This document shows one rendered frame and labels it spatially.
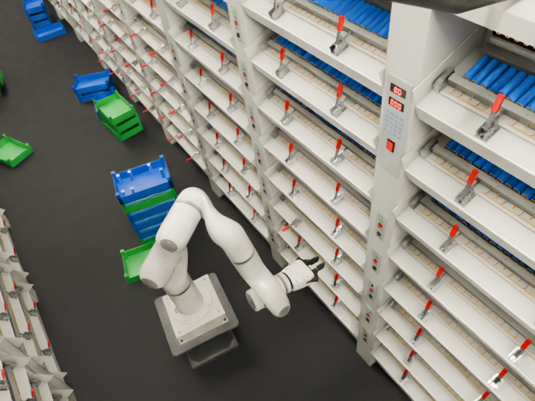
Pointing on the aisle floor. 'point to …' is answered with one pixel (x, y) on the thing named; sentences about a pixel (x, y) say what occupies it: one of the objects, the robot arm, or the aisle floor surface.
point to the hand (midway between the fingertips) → (317, 263)
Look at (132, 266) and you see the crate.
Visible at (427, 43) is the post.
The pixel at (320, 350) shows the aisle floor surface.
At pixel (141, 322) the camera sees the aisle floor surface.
